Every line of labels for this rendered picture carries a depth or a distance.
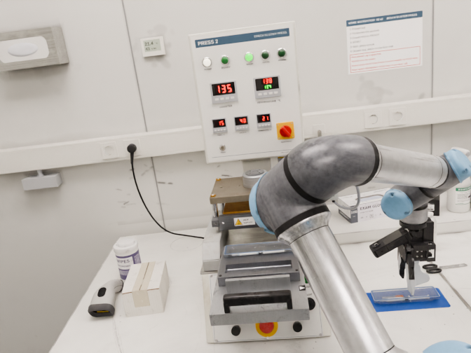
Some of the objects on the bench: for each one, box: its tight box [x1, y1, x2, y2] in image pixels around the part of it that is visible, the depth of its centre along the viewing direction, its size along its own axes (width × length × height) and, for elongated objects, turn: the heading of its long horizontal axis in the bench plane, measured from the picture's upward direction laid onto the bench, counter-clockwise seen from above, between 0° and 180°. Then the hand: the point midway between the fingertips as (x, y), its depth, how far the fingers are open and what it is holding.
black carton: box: [428, 195, 440, 216], centre depth 172 cm, size 6×9×7 cm
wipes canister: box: [113, 237, 142, 283], centre depth 160 cm, size 9×9×15 cm
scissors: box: [422, 263, 467, 274], centre depth 142 cm, size 14×6×1 cm, turn 115°
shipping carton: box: [122, 261, 170, 317], centre depth 145 cm, size 19×13×9 cm
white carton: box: [338, 188, 390, 223], centre depth 178 cm, size 12×23×7 cm, turn 122°
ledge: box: [327, 192, 471, 244], centre depth 178 cm, size 30×84×4 cm, turn 111°
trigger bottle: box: [447, 147, 471, 213], centre depth 168 cm, size 9×8×25 cm
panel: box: [209, 273, 324, 343], centre depth 119 cm, size 2×30×19 cm, turn 107°
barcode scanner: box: [88, 279, 124, 317], centre depth 146 cm, size 20×8×8 cm, turn 21°
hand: (404, 283), depth 127 cm, fingers open, 8 cm apart
